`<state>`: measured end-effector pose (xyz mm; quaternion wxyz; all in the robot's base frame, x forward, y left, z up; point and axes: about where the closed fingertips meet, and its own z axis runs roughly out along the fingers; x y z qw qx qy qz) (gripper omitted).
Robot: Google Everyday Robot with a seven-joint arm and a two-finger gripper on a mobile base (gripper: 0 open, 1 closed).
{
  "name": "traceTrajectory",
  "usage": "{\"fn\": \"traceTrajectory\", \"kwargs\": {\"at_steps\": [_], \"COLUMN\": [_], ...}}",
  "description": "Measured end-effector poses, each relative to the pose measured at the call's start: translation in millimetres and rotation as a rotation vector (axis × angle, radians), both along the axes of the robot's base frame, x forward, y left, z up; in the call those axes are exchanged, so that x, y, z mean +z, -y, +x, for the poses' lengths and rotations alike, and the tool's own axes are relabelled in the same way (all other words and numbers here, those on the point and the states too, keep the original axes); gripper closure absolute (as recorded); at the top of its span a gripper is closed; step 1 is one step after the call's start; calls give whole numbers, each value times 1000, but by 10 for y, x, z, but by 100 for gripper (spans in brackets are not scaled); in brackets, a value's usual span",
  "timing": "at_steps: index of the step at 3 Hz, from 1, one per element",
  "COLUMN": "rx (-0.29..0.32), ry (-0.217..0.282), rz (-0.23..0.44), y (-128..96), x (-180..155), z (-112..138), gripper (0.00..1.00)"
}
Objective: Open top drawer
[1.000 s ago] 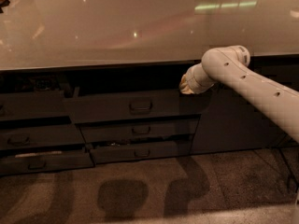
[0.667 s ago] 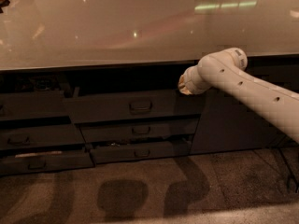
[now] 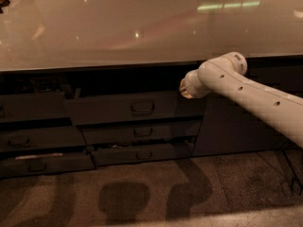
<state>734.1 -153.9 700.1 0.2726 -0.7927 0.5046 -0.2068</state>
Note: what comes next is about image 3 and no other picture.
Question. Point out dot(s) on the grey counter cabinet frame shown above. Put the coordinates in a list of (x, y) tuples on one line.
[(103, 82)]

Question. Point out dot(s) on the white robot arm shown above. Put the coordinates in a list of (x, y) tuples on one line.
[(224, 75)]

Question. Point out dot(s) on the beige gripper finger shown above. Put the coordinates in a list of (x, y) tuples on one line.
[(183, 90)]

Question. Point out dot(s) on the dark grey drawer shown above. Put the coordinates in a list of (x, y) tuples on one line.
[(130, 133), (132, 107), (58, 137), (145, 153), (50, 163), (36, 106)]

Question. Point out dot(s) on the dark grey cabinet door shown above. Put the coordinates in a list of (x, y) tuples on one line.
[(228, 128)]

